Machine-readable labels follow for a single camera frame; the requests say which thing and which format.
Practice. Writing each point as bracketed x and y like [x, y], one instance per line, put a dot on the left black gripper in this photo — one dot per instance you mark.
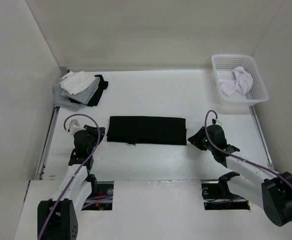
[94, 131]

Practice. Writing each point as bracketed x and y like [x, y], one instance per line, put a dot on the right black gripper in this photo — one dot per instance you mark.
[195, 139]

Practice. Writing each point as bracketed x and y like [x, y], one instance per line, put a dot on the black tank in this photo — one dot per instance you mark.
[98, 91]
[147, 130]

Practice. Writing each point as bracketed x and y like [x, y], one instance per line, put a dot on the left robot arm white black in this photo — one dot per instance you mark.
[57, 216]

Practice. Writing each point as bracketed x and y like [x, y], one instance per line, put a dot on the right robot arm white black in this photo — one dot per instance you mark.
[270, 190]

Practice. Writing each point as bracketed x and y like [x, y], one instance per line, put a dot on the folded grey tank top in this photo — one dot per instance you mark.
[60, 98]

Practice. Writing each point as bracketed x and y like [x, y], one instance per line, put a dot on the folded black tank top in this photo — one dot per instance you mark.
[98, 91]

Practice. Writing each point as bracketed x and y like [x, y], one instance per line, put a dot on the folded white tank top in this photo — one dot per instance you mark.
[76, 82]

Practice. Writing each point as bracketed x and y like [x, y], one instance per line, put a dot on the white crumpled tank top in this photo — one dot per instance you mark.
[242, 83]

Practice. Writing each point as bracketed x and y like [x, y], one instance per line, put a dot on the white plastic basket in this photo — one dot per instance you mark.
[223, 64]

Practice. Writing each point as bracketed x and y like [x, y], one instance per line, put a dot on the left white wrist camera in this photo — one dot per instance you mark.
[74, 127]

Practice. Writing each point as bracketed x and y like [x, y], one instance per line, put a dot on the left metal table rail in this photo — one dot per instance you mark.
[47, 144]

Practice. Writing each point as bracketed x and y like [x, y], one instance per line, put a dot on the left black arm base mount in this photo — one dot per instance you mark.
[102, 199]

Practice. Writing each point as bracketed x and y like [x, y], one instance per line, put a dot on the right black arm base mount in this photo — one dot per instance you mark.
[217, 196]

